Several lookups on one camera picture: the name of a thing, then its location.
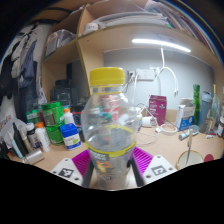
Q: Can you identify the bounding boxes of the silver metal can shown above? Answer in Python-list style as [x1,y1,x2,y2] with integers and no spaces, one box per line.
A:
[22,148,45,165]

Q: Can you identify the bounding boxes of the white wall socket strip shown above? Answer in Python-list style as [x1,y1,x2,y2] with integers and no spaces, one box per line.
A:
[134,68,157,82]

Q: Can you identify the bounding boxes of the magenta carton box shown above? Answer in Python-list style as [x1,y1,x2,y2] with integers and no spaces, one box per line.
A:
[148,94,168,126]

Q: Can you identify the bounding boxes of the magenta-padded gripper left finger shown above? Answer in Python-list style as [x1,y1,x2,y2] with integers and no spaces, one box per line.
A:
[50,148,98,188]

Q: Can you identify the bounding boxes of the wooden shelf unit with books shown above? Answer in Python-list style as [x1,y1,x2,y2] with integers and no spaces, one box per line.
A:
[41,0,224,101]

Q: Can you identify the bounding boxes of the white LED light bar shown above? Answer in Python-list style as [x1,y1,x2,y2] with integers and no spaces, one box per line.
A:
[131,38,193,54]

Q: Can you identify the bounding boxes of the white bottle with orange cap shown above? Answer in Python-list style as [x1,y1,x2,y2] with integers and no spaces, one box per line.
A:
[63,107,76,126]
[34,122,51,153]

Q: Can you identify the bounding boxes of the green plastic jar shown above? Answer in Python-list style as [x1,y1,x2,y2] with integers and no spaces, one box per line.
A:
[40,101,65,127]
[45,123,66,146]

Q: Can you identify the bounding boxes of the black electronic device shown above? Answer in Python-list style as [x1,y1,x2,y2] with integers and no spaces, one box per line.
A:
[49,79,81,108]

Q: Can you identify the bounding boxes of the hanging clothes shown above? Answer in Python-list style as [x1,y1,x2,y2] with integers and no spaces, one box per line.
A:
[0,23,38,111]

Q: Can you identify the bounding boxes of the clear yellow-capped drink bottle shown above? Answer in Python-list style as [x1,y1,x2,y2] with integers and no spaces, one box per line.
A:
[80,66,138,191]

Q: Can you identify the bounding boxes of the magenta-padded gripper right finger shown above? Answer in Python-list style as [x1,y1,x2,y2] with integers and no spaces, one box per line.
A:
[130,146,178,188]

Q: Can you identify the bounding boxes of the blue and white carton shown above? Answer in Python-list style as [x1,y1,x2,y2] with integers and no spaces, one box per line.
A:
[174,98,197,132]

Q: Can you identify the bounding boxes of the wooden stirring stick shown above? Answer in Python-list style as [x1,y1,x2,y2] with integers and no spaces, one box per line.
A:
[185,129,194,165]

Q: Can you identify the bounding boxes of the white jar with blue lid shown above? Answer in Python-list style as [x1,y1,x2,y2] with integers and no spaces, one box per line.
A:
[59,123,83,151]

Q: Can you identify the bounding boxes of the green glass bottle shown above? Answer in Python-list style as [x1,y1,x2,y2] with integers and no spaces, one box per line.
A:
[192,83,202,126]

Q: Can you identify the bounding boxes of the grey shaker bottle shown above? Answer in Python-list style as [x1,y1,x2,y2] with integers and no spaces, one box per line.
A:
[198,90,214,133]

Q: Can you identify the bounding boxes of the white bottle with dark cap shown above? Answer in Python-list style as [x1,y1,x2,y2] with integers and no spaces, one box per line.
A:
[25,122,40,149]

